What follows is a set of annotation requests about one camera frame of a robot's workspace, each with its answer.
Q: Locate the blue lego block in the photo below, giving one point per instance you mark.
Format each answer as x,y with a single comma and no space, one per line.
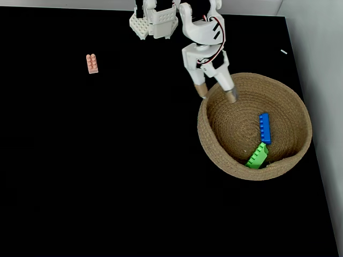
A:
265,129

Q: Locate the green lego block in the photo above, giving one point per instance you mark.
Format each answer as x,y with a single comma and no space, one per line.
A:
257,158

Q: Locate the pink lego block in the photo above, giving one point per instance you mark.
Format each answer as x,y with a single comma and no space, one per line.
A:
92,64

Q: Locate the small white scrap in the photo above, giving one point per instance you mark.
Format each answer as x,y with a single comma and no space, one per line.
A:
284,52

